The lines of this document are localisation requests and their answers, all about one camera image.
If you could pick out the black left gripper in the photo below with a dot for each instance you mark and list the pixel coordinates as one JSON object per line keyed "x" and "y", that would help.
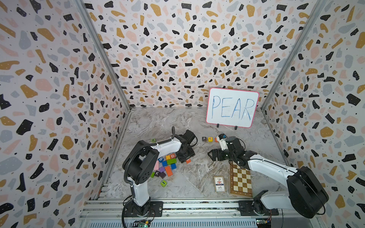
{"x": 192, "y": 154}

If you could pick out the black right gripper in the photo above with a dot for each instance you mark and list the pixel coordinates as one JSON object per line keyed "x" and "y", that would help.
{"x": 219, "y": 151}

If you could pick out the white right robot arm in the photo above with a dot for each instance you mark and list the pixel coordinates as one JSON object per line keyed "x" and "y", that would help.
{"x": 302, "y": 190}

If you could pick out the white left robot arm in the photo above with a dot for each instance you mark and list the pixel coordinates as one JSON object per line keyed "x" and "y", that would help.
{"x": 140, "y": 163}

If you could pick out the green I letter block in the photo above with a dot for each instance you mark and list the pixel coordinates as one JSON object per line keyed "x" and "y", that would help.
{"x": 163, "y": 183}

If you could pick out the long green block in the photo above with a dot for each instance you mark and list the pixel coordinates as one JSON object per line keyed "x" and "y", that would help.
{"x": 171, "y": 161}

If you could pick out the wooden chessboard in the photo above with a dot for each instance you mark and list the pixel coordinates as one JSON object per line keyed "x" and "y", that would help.
{"x": 240, "y": 181}

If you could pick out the playing card box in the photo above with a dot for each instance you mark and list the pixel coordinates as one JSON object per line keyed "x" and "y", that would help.
{"x": 219, "y": 184}

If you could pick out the long orange block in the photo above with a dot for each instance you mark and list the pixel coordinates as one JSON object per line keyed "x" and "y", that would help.
{"x": 168, "y": 171}

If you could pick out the long pink block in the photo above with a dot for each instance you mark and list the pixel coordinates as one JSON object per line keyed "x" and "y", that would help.
{"x": 156, "y": 167}

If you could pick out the pink framed whiteboard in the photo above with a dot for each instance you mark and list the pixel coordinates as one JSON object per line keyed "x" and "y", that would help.
{"x": 230, "y": 107}

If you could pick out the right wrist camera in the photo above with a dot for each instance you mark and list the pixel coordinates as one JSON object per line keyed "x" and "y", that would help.
{"x": 222, "y": 141}

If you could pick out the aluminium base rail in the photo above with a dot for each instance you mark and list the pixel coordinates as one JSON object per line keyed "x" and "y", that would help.
{"x": 190, "y": 213}

